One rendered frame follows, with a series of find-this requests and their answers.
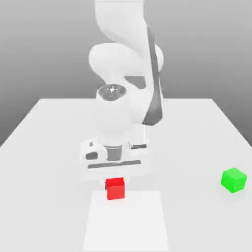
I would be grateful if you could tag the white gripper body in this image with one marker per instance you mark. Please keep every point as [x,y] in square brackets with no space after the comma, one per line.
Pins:
[116,169]

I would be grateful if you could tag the small red cube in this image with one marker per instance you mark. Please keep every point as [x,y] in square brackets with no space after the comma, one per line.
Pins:
[115,189]

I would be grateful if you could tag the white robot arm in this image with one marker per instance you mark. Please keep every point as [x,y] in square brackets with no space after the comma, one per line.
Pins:
[122,59]

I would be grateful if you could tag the small green cube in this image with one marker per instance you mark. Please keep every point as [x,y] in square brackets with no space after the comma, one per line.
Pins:
[233,180]

